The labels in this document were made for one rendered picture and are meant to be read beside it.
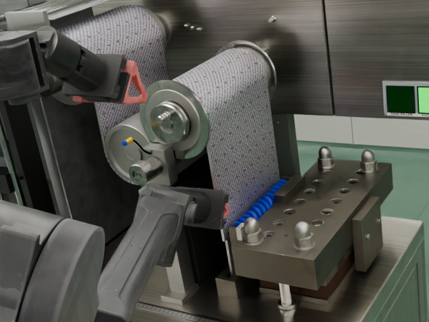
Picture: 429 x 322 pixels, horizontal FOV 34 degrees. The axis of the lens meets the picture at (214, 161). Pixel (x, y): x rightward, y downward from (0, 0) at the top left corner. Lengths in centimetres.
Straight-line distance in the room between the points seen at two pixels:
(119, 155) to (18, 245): 105
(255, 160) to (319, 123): 288
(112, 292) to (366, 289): 65
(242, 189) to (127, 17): 42
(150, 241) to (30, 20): 58
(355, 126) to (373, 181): 273
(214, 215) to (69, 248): 87
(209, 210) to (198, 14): 52
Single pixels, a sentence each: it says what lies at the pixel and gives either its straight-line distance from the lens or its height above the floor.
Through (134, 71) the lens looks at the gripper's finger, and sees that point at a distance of 105.
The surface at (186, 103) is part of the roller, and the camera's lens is 120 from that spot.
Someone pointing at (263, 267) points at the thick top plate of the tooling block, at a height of 100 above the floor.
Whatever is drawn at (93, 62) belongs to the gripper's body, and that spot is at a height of 142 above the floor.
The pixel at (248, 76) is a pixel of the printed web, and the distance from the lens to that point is 134.
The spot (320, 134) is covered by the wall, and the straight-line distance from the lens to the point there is 426.
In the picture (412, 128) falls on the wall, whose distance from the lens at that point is 404.
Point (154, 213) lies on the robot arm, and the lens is 98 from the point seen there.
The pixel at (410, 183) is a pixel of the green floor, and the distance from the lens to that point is 380.
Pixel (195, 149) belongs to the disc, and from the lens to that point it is 123.
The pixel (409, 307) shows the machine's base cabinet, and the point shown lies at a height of 76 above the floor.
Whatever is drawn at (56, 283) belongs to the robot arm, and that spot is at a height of 148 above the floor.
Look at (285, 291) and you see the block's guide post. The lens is 127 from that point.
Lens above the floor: 164
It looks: 22 degrees down
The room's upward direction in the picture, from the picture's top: 9 degrees counter-clockwise
